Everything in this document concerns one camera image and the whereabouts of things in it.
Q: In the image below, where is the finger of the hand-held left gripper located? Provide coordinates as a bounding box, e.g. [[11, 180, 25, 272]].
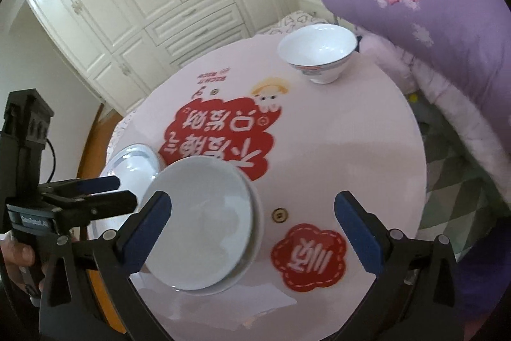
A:
[[42, 190, 137, 224], [38, 175, 121, 198]]

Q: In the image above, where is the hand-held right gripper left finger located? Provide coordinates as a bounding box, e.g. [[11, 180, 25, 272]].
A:
[[38, 190, 172, 341]]

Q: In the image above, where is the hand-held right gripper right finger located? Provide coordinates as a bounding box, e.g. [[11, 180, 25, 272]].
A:
[[334, 190, 468, 341]]

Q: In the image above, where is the white grey-rimmed plate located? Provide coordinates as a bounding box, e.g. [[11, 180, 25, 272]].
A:
[[90, 143, 161, 242]]

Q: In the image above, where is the white bowl with patterned band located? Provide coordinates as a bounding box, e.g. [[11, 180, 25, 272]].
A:
[[277, 24, 358, 85]]

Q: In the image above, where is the person's left hand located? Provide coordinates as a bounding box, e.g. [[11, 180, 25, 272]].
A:
[[0, 237, 44, 298]]

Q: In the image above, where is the green checked bedsheet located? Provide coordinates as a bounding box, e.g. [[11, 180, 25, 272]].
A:
[[415, 101, 504, 258]]

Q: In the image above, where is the dark purple cloth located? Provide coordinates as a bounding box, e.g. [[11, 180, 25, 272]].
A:
[[451, 217, 511, 341]]

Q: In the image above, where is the pink fluffy blanket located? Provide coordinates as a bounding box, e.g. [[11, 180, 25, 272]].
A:
[[357, 33, 507, 198]]

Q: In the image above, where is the purple floral quilt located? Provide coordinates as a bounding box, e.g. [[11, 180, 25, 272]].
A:
[[315, 0, 511, 142]]

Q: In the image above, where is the white nightstand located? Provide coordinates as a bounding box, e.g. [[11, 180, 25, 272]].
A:
[[293, 0, 332, 22]]

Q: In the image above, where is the black cable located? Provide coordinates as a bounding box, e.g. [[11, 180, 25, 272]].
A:
[[45, 139, 57, 184]]

